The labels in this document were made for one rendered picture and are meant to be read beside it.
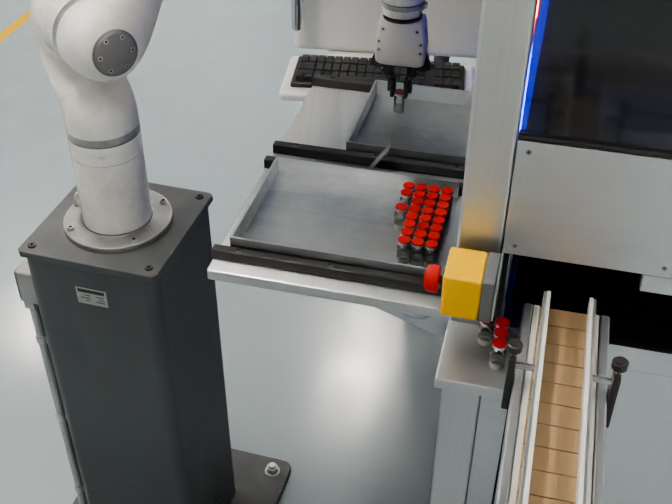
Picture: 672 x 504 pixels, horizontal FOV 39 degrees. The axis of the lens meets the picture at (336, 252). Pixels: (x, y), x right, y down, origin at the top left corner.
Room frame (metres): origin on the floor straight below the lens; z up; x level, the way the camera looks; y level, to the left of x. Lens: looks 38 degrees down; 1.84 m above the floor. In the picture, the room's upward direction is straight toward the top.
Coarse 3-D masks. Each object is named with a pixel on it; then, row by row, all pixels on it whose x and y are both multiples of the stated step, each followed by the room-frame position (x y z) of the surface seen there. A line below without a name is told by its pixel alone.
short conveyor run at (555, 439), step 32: (544, 320) 0.97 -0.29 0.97; (576, 320) 1.02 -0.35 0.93; (608, 320) 1.02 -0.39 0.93; (512, 352) 0.89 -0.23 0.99; (544, 352) 0.91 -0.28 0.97; (576, 352) 0.95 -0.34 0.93; (608, 352) 0.95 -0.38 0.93; (512, 384) 0.90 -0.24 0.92; (544, 384) 0.89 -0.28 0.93; (576, 384) 0.89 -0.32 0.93; (608, 384) 0.86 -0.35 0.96; (512, 416) 0.83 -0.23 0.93; (544, 416) 0.83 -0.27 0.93; (576, 416) 0.83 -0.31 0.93; (608, 416) 0.85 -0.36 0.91; (512, 448) 0.78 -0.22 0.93; (544, 448) 0.78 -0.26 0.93; (576, 448) 0.78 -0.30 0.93; (512, 480) 0.73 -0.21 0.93; (544, 480) 0.73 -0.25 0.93; (576, 480) 0.73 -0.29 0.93
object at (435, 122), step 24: (384, 96) 1.78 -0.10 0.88; (408, 96) 1.77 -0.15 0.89; (432, 96) 1.76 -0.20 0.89; (456, 96) 1.74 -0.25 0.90; (360, 120) 1.64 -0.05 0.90; (384, 120) 1.68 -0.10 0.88; (408, 120) 1.68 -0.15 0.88; (432, 120) 1.68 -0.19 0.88; (456, 120) 1.68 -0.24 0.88; (360, 144) 1.53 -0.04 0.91; (384, 144) 1.58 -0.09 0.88; (408, 144) 1.58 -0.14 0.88; (432, 144) 1.58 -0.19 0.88; (456, 144) 1.58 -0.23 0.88
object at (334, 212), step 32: (288, 160) 1.48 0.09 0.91; (256, 192) 1.36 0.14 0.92; (288, 192) 1.41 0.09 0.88; (320, 192) 1.41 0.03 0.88; (352, 192) 1.42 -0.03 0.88; (384, 192) 1.42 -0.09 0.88; (256, 224) 1.32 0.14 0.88; (288, 224) 1.32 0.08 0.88; (320, 224) 1.32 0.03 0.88; (352, 224) 1.32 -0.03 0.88; (384, 224) 1.32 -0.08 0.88; (448, 224) 1.32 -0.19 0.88; (320, 256) 1.20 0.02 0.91; (352, 256) 1.19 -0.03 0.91; (384, 256) 1.23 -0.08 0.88
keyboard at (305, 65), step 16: (304, 64) 2.03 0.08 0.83; (320, 64) 2.03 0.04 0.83; (336, 64) 2.03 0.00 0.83; (352, 64) 2.03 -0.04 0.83; (368, 64) 2.03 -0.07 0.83; (432, 64) 2.04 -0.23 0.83; (448, 64) 2.04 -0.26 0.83; (304, 80) 1.97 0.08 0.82; (368, 80) 1.95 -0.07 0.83; (384, 80) 1.95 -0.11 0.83; (400, 80) 1.95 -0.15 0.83; (416, 80) 1.97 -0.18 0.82; (432, 80) 1.98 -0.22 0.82; (448, 80) 1.95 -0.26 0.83
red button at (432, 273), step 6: (432, 264) 1.04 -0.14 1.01; (426, 270) 1.03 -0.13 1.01; (432, 270) 1.03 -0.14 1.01; (438, 270) 1.03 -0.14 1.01; (426, 276) 1.02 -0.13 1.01; (432, 276) 1.02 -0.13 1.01; (438, 276) 1.02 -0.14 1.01; (426, 282) 1.02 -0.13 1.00; (432, 282) 1.02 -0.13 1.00; (438, 282) 1.03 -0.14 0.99; (426, 288) 1.02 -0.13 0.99; (432, 288) 1.01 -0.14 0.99; (438, 288) 1.03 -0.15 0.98
